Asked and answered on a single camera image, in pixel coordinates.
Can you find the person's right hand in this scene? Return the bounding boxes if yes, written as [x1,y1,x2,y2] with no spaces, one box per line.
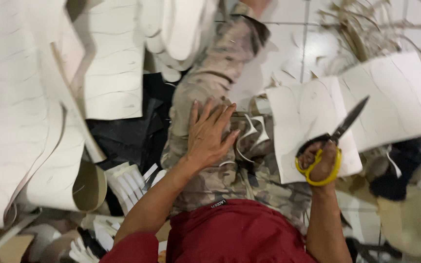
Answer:
[298,141,339,183]

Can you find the person's left hand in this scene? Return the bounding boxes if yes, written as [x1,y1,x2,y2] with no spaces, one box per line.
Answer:
[187,97,241,169]

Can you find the yellow handled scissors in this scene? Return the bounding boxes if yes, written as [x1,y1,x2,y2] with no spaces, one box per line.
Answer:
[295,96,370,187]

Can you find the white curved offcut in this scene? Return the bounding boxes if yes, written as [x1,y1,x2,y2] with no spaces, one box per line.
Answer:
[235,113,270,164]

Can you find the black fabric heap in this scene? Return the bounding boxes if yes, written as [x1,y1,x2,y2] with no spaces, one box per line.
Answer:
[368,132,421,202]

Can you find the large white marked sheet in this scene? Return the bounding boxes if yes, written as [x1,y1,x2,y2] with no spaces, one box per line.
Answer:
[336,51,421,153]

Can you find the dark red shirt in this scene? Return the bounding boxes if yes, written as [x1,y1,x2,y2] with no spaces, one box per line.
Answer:
[99,198,319,263]

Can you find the beige insole board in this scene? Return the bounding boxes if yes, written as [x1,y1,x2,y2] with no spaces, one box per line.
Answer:
[376,186,421,257]

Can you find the camouflage trousers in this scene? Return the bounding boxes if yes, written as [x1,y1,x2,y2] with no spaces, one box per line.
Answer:
[159,0,313,234]

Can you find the heap of brown trimmings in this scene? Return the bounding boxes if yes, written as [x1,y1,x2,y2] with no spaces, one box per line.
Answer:
[315,0,421,75]

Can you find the pile of white cut insoles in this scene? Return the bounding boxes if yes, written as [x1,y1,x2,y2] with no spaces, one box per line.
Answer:
[137,0,220,83]

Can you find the black fabric sheet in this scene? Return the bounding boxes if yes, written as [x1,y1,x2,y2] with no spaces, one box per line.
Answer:
[86,72,177,174]

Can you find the stack of white cut strips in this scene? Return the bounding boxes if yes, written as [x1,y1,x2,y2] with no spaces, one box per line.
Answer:
[105,162,168,216]

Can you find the white sheet with traced outlines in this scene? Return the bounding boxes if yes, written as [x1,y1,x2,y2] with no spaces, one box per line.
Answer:
[70,0,146,121]

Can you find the heap of long white sheets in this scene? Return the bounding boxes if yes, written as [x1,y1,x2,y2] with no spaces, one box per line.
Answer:
[0,0,108,229]

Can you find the brown cardboard piece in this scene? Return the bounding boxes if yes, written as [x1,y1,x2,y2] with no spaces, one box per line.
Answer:
[0,226,35,263]

